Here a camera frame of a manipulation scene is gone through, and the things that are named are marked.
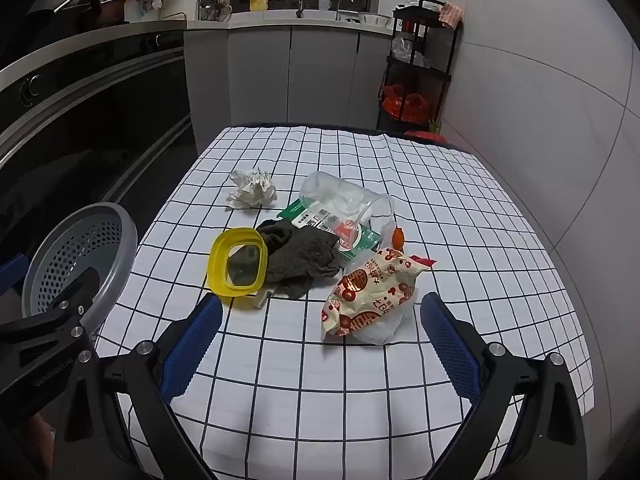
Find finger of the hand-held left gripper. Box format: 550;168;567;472
0;253;30;292
0;268;99;361

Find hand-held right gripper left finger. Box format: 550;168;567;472
62;292;224;480

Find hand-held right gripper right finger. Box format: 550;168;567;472
419;291;588;480

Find grey perforated plastic basket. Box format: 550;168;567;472
21;202;139;334

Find yellow plastic lid ring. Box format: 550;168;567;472
206;228;270;302

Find red and white snack bag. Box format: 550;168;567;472
321;247;437;342

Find dark grey cloth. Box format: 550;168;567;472
256;219;347;298

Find white paper ball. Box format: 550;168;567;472
225;167;279;210

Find green and white carton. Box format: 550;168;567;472
276;197;382;262

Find clear plastic cup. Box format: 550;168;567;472
299;171;397;242

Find black and white checked tablecloth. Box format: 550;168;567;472
94;122;597;480

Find black glass built-in appliance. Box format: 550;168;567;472
0;27;196;261

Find red plastic stool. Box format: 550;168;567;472
403;130;449;144

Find red plastic bag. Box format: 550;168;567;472
381;83;432;121

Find brown cooking pot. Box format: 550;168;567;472
97;0;126;26

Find grey kitchen cabinets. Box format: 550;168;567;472
182;25;397;132

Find black metal shelf rack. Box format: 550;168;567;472
376;0;464;134

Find clear plastic bag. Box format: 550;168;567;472
390;35;431;69

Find red checked cloth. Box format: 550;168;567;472
438;2;464;29

